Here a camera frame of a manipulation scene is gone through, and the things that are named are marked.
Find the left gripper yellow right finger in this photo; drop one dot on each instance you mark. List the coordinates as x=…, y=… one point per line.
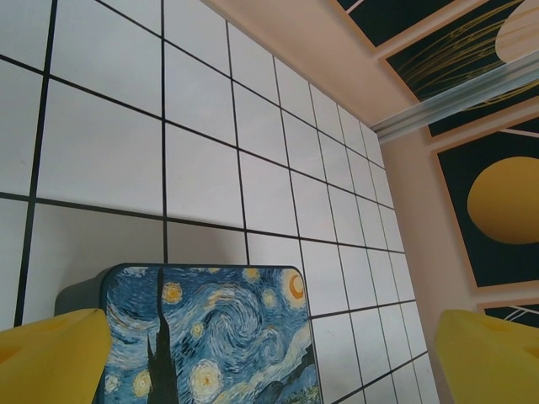
x=492, y=366

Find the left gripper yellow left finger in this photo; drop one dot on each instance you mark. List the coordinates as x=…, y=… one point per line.
x=46, y=362

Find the starry night print box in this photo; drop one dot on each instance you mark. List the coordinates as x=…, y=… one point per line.
x=231, y=336

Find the panel pink leaf outlines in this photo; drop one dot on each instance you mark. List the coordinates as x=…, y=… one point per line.
x=522, y=313

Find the panel yellow oval leaf branch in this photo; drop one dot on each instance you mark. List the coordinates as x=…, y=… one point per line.
x=505, y=202

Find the panel cream oval yellow lines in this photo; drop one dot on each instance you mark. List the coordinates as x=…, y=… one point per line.
x=442, y=63

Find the aluminium frame post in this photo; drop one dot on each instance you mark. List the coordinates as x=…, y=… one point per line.
x=463, y=101

